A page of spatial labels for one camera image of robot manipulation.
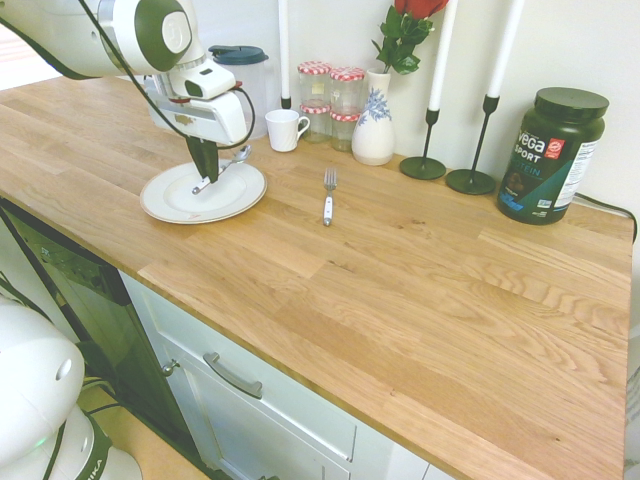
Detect white plate gold rim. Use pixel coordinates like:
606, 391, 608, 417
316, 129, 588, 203
139, 160, 269, 225

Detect white ceramic cup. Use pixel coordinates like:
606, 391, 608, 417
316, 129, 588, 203
264, 109, 312, 153

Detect black power cable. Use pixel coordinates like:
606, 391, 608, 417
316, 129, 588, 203
568, 193, 637, 222

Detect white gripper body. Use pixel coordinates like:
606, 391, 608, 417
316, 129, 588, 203
147, 89, 248, 148

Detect clear plastic pitcher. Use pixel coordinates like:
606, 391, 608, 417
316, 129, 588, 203
208, 44, 272, 142

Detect dark green protein powder tub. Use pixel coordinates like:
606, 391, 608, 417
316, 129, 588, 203
495, 86, 611, 226

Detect dark teal pitcher lid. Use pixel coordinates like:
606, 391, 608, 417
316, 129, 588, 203
207, 44, 270, 67

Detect metal spoon white handle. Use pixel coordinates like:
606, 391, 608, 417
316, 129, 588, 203
191, 144, 253, 196

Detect white vase blue flower print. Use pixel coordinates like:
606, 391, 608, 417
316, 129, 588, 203
350, 67, 397, 167

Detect tall white candle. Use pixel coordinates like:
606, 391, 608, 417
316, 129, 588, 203
428, 0, 460, 112
276, 0, 294, 100
486, 0, 525, 99

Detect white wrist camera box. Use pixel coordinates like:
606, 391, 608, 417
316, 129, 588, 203
181, 63, 238, 102

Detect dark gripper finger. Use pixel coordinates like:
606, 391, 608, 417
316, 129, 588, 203
185, 134, 207, 178
202, 140, 222, 184

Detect glass jar red checkered lid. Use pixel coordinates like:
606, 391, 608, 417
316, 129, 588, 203
328, 66, 367, 117
299, 103, 333, 145
329, 111, 362, 153
297, 60, 333, 108

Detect silver drawer handle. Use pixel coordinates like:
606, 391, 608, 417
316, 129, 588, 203
201, 351, 265, 401

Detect red rose green leaves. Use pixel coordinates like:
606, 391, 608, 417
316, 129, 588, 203
370, 0, 452, 77

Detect wooden robot mounting board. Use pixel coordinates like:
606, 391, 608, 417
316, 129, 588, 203
78, 387, 212, 480

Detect dark green glossy panel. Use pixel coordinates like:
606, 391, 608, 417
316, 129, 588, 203
0, 199, 204, 464

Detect metal fork white handle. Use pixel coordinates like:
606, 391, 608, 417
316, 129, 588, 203
320, 167, 340, 228

